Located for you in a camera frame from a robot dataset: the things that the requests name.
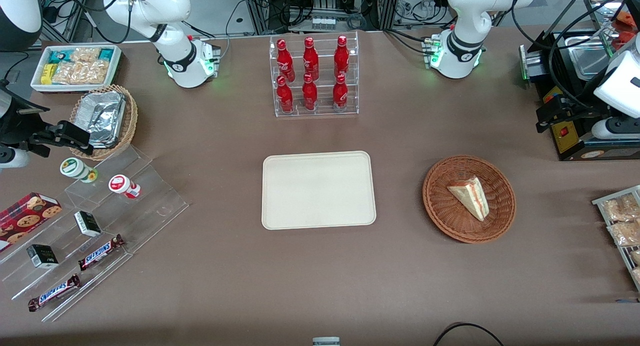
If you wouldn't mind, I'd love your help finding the light oval wicker basket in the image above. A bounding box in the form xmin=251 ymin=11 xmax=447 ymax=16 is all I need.
xmin=68 ymin=84 xmax=139 ymax=161

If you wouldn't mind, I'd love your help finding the beige rectangular tray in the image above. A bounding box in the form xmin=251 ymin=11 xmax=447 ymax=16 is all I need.
xmin=261 ymin=151 xmax=377 ymax=231

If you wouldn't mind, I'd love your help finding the black hot food warmer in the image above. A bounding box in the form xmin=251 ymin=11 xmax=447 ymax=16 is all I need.
xmin=518 ymin=0 xmax=640 ymax=162

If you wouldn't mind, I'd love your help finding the brown snickers bar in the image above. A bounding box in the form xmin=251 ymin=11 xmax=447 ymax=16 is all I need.
xmin=27 ymin=274 xmax=82 ymax=313
xmin=77 ymin=234 xmax=126 ymax=272

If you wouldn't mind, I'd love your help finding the steel warmer pan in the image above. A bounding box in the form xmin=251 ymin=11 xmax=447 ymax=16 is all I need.
xmin=564 ymin=33 xmax=612 ymax=82

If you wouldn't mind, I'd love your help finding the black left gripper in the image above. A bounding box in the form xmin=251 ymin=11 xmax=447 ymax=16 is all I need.
xmin=535 ymin=95 xmax=597 ymax=133

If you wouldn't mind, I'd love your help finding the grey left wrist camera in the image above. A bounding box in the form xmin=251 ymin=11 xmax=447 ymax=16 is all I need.
xmin=591 ymin=117 xmax=640 ymax=140

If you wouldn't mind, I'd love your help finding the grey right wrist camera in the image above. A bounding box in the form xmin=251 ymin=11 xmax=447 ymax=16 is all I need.
xmin=0 ymin=146 xmax=31 ymax=170

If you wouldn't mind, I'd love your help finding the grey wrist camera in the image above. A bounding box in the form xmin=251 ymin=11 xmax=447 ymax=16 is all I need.
xmin=591 ymin=117 xmax=640 ymax=140
xmin=0 ymin=146 xmax=31 ymax=170

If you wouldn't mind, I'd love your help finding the brown round wicker basket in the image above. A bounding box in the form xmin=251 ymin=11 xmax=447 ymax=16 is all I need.
xmin=422 ymin=155 xmax=517 ymax=245

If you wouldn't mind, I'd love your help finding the small black box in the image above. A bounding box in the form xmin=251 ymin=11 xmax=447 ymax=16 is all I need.
xmin=25 ymin=244 xmax=60 ymax=270
xmin=73 ymin=210 xmax=103 ymax=238

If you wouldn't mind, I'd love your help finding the green lid yogurt cup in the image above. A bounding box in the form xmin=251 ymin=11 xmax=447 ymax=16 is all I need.
xmin=59 ymin=157 xmax=100 ymax=184

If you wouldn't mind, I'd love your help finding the large clear rice cracker bag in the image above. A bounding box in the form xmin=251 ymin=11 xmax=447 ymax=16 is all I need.
xmin=52 ymin=60 xmax=110 ymax=85

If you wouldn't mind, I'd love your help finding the small clear rice cracker bag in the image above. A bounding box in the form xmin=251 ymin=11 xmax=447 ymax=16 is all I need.
xmin=69 ymin=47 xmax=102 ymax=63

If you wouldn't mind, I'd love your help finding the black table cable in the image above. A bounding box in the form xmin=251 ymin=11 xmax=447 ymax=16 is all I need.
xmin=432 ymin=322 xmax=506 ymax=346

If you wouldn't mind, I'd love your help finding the red cola bottle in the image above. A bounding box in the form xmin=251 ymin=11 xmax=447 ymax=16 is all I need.
xmin=302 ymin=36 xmax=320 ymax=82
xmin=276 ymin=75 xmax=295 ymax=114
xmin=333 ymin=35 xmax=351 ymax=79
xmin=276 ymin=38 xmax=296 ymax=83
xmin=332 ymin=73 xmax=349 ymax=111
xmin=301 ymin=73 xmax=319 ymax=111

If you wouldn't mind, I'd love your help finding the red lid yogurt cup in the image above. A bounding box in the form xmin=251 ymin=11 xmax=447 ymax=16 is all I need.
xmin=108 ymin=174 xmax=142 ymax=200

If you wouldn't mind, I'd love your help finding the clear acrylic stepped display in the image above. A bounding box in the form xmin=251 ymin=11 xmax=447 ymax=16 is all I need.
xmin=0 ymin=145 xmax=190 ymax=323

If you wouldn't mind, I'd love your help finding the white rectangular snack bin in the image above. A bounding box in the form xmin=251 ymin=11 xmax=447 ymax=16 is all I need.
xmin=30 ymin=44 xmax=124 ymax=94

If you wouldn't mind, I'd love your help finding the clear acrylic bottle rack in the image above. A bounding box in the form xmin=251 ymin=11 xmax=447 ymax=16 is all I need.
xmin=269 ymin=31 xmax=360 ymax=118

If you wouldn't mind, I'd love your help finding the triangular sandwich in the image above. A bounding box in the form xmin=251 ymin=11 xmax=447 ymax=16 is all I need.
xmin=446 ymin=177 xmax=490 ymax=222

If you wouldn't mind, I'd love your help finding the red plaid cookie box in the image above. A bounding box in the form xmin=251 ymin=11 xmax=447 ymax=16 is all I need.
xmin=0 ymin=192 xmax=64 ymax=252

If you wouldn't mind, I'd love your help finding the aluminium frame structure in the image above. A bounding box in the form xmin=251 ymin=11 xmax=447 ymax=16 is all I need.
xmin=239 ymin=0 xmax=402 ymax=35

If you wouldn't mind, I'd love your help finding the silver foil container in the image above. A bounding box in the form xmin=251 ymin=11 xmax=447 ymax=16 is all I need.
xmin=75 ymin=91 xmax=126 ymax=149

